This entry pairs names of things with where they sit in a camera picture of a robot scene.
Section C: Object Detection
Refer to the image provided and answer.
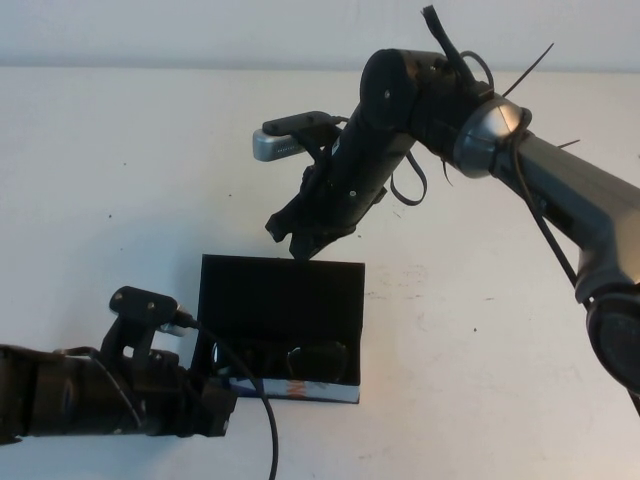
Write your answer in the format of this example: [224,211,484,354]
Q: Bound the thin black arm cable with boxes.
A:
[499,107,597,307]

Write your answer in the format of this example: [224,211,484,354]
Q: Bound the black braided cable bundle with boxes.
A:
[422,4,496,96]

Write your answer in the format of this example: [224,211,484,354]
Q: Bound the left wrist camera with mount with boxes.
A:
[99,285,195,362]

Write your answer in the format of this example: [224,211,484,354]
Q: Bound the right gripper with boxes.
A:
[265,117,414,262]

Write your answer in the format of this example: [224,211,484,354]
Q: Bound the black right camera cable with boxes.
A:
[389,149,429,206]

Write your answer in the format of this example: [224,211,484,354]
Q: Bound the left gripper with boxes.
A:
[138,351,239,440]

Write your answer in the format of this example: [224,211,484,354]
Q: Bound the long black zip tie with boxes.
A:
[502,42,556,96]

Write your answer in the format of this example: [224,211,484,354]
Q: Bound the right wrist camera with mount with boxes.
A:
[252,110,350,163]

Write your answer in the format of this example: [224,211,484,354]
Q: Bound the black framed glasses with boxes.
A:
[212,339,351,386]

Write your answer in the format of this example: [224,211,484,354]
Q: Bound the black left camera cable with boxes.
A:
[172,309,280,480]

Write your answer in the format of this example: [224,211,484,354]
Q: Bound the black glasses case printed side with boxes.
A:
[192,253,366,405]

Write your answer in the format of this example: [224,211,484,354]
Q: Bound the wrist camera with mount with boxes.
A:
[252,110,350,163]
[99,285,195,362]

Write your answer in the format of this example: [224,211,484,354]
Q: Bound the black camera cable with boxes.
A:
[172,309,280,480]
[389,149,429,206]

